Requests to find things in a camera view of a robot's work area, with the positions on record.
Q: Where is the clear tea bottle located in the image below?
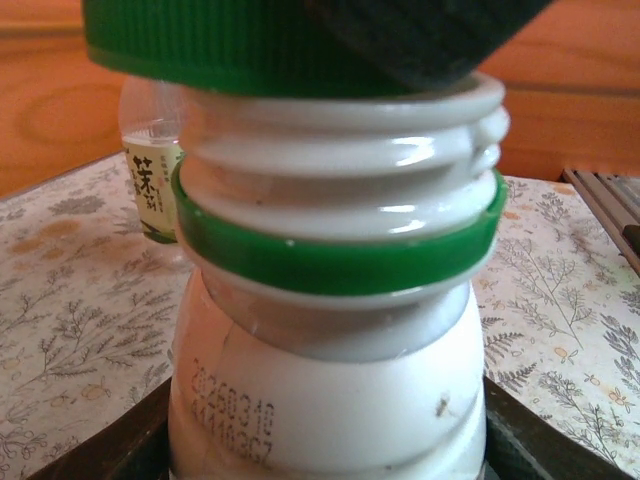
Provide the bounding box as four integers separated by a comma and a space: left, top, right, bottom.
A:
118, 74, 194, 265

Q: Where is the floral table mat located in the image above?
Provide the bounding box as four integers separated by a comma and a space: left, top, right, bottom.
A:
0, 149, 640, 480

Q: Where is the white plastic bottle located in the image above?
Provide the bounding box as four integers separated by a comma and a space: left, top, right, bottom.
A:
167, 74, 512, 480

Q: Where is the aluminium side rail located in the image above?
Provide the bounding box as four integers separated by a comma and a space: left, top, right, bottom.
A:
562, 167, 640, 276

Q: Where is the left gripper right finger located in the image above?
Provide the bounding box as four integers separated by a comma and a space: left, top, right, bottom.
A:
482, 377, 629, 480

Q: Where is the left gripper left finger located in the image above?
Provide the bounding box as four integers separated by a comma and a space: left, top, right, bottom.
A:
27, 379, 174, 480

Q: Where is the green bottle cap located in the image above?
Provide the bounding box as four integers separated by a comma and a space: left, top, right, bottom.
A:
82, 0, 417, 99

